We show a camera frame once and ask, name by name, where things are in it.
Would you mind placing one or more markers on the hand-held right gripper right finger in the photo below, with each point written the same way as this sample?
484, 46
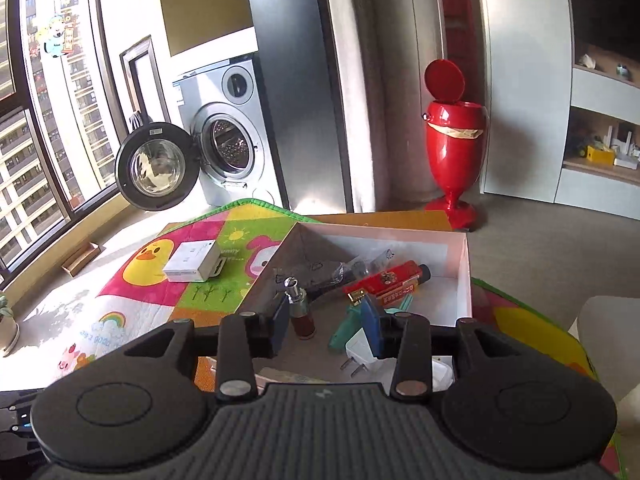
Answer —
370, 327

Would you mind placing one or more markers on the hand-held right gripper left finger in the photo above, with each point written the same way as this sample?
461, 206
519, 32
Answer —
280, 327

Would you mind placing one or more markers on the small dark red bottle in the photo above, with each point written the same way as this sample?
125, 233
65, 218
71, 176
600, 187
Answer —
302, 317

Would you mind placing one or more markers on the teal plastic tool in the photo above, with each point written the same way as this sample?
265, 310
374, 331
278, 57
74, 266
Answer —
345, 327

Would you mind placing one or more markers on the white plug adapter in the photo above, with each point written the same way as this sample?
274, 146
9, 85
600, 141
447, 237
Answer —
360, 355

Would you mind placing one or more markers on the red rectangular packet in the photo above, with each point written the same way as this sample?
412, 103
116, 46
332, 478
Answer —
385, 292

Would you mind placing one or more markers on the cream tube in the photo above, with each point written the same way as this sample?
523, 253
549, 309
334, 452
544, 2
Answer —
280, 374

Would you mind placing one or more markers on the clear plastic bag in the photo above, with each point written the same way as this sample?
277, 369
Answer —
370, 262

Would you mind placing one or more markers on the white power adapter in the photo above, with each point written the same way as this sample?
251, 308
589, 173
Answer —
442, 372

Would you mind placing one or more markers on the pink cardboard box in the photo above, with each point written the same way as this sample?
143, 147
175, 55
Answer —
400, 247

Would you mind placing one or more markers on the potted plant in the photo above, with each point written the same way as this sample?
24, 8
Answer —
7, 330

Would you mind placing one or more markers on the colourful cartoon play mat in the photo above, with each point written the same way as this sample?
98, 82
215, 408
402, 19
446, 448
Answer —
210, 240

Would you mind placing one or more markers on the small white box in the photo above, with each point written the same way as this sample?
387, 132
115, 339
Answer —
190, 260

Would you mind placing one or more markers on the small wooden tray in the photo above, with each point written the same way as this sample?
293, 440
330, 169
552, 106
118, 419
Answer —
80, 259

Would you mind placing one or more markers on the silver washing machine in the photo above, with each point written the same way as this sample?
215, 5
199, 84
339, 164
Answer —
245, 125

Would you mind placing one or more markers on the round washing machine door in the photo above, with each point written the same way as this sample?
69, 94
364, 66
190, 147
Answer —
150, 165

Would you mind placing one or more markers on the white chair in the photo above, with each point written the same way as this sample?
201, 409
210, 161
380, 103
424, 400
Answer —
610, 340

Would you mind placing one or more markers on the tall grey cabinet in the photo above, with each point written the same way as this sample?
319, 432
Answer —
300, 85

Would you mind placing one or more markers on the framed cabinet door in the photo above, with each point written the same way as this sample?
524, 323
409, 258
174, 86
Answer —
145, 80

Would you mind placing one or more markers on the yellow box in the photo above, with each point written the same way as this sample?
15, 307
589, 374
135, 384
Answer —
600, 156

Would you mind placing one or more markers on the white wardrobe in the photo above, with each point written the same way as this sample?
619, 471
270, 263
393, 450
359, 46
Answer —
525, 85

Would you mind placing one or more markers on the white router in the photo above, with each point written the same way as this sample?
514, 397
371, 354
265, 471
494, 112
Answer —
625, 152

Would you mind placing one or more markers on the window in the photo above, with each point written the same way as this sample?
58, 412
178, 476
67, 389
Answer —
45, 110

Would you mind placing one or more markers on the white shelf unit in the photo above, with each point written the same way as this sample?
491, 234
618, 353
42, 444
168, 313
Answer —
600, 95

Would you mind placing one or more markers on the small white ornament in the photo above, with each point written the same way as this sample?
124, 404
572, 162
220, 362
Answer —
587, 61

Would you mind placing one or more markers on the small teal ornament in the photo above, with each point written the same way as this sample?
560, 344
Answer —
623, 71

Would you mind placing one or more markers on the cartoon window sticker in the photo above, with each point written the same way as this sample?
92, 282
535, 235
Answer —
55, 37

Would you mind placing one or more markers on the red pedestal trash bin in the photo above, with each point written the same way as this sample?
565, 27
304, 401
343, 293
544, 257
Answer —
452, 150

